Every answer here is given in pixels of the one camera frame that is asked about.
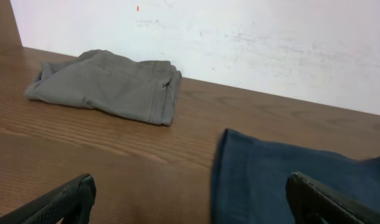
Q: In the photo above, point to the folded grey shorts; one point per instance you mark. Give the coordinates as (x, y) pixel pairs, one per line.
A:
(100, 80)

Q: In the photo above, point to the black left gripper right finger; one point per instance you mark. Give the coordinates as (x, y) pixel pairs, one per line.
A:
(313, 202)

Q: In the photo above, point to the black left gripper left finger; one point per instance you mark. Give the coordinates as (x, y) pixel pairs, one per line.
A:
(69, 203)

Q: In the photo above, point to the navy blue shorts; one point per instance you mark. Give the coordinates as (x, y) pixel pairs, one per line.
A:
(249, 177)

